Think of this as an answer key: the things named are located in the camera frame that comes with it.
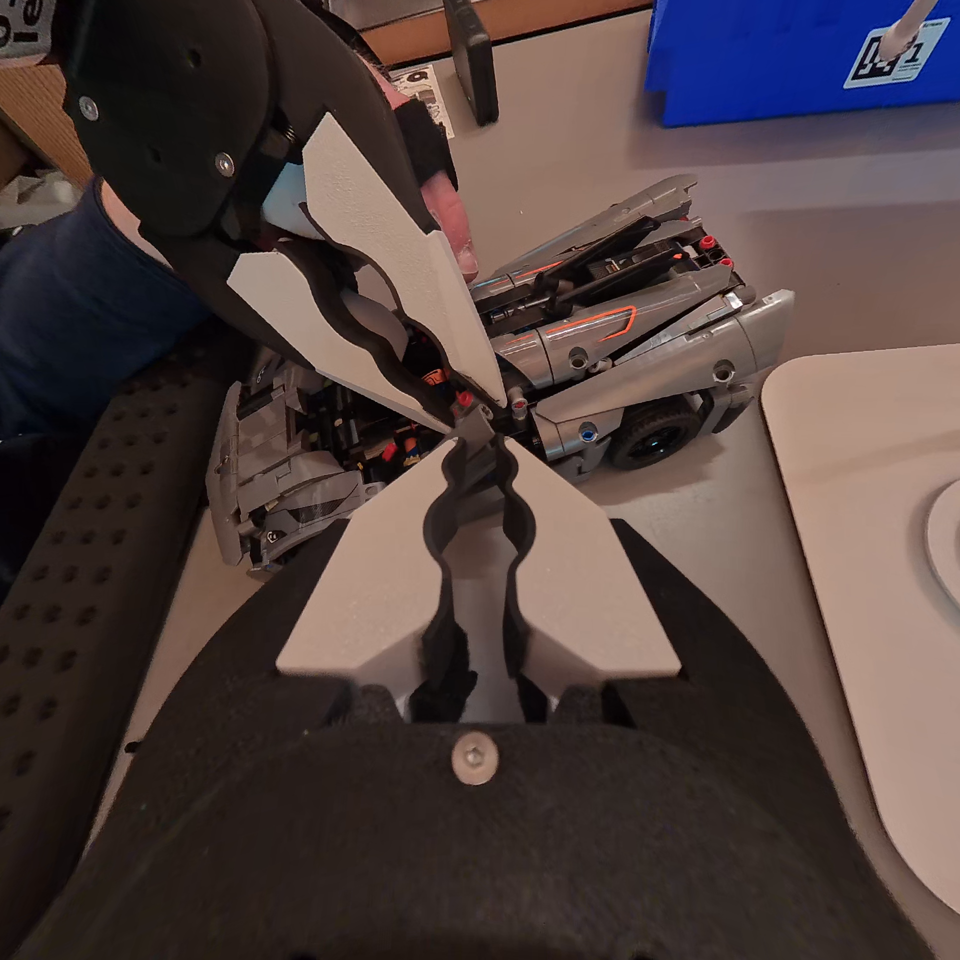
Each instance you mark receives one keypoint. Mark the black power bank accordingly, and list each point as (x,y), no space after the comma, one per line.
(472,67)

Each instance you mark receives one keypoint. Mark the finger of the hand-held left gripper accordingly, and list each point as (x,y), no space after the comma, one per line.
(390,210)
(300,322)

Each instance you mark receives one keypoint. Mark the person's left forearm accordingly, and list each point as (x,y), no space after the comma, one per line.
(131,217)

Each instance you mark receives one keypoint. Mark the white book stand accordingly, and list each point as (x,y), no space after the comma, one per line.
(862,525)

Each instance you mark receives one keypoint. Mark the person's left hand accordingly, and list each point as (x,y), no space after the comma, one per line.
(454,225)

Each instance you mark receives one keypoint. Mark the grey orange lego car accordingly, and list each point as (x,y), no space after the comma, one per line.
(660,337)

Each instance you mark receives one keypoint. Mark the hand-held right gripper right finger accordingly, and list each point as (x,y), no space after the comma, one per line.
(592,600)

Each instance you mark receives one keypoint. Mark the blue storage bin white tag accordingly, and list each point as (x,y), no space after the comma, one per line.
(750,67)

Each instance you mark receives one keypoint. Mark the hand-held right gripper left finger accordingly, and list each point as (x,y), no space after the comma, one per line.
(367,600)

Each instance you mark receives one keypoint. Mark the lego sticker sheet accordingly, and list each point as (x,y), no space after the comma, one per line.
(424,94)

